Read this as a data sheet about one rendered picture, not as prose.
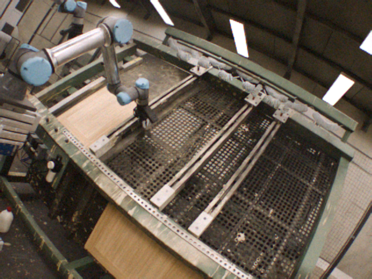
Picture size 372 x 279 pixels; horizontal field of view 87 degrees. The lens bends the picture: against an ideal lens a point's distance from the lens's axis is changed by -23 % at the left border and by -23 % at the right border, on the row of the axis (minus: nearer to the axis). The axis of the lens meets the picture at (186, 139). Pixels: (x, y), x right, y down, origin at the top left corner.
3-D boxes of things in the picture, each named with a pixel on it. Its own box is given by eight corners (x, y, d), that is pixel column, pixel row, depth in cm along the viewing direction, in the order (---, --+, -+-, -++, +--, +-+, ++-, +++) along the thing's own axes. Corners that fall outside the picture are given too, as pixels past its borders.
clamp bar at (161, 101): (89, 151, 143) (81, 124, 125) (201, 71, 210) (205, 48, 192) (99, 161, 140) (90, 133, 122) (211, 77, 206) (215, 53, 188)
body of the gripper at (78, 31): (82, 40, 154) (85, 24, 148) (71, 40, 147) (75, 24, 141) (76, 38, 157) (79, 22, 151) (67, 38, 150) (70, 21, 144)
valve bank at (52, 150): (6, 144, 140) (19, 114, 139) (22, 147, 153) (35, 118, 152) (38, 189, 122) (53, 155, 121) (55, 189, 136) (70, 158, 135)
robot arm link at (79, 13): (74, 0, 138) (86, 2, 143) (71, 15, 143) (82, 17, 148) (76, 1, 133) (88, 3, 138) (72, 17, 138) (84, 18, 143)
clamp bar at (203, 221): (183, 231, 118) (188, 212, 100) (276, 113, 184) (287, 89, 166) (199, 242, 114) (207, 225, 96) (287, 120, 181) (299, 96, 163)
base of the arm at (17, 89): (2, 94, 81) (12, 73, 81) (-9, 81, 86) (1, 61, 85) (28, 103, 95) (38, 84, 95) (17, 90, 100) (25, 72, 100)
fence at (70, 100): (49, 113, 161) (47, 109, 158) (138, 60, 215) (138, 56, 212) (52, 117, 159) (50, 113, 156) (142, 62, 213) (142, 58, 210)
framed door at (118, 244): (86, 245, 153) (83, 246, 151) (120, 185, 151) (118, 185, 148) (185, 333, 121) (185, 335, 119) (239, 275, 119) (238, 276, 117)
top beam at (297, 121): (132, 46, 232) (132, 38, 224) (139, 43, 237) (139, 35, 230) (346, 166, 155) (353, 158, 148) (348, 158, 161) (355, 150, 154)
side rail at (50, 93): (38, 105, 174) (34, 95, 166) (132, 52, 236) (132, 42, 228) (40, 108, 172) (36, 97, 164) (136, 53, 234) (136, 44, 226)
